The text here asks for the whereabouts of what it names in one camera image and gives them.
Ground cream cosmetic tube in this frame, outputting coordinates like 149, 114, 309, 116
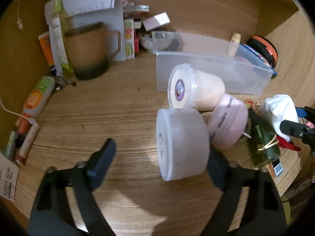
228, 32, 241, 57

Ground blue patchwork pencil case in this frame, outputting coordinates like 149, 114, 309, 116
240, 43, 278, 79

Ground white paper tag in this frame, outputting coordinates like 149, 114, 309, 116
0, 150, 20, 202

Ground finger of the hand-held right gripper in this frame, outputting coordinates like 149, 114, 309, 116
294, 106, 315, 128
280, 120, 315, 143

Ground glass bowl of beads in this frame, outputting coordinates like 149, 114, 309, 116
139, 31, 176, 52

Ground white cable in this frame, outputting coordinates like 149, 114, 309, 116
0, 96, 37, 128

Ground red plastic clip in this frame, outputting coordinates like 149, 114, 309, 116
275, 135, 301, 152

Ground green wrapped package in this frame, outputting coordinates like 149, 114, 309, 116
247, 108, 283, 178

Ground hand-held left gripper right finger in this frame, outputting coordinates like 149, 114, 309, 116
200, 149, 288, 236

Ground pink round device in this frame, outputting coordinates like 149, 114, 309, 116
207, 94, 249, 150

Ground brown ceramic mug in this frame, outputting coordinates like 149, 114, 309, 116
63, 22, 121, 80

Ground clear plastic storage box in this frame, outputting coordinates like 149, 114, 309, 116
152, 31, 275, 96

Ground wooden desktop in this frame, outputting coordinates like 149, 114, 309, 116
7, 47, 315, 236

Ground small pink box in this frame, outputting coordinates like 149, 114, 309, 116
142, 13, 171, 31

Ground clear plastic jar white lid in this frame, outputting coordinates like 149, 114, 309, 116
168, 64, 226, 111

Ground green and white carton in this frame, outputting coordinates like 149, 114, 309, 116
49, 0, 74, 77

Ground orange and green tube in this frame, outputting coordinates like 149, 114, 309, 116
16, 76, 56, 134

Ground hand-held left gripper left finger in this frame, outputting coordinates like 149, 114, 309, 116
29, 138, 117, 236

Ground fruit print box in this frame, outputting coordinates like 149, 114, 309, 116
124, 18, 136, 60

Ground green small packet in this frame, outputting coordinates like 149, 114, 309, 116
5, 130, 16, 160

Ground white tissue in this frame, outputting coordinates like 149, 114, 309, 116
261, 94, 299, 142

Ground orange tube carton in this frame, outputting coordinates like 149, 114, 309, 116
38, 32, 57, 75

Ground metal keys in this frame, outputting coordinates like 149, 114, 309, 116
53, 75, 77, 91

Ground round white frosted container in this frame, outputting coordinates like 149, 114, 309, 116
156, 108, 211, 182

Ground white booklet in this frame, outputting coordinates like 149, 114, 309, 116
44, 0, 126, 62

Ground black and orange round pouch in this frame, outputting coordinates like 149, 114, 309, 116
247, 36, 278, 68

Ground cream lip balm stick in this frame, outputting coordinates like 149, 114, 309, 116
16, 123, 41, 165

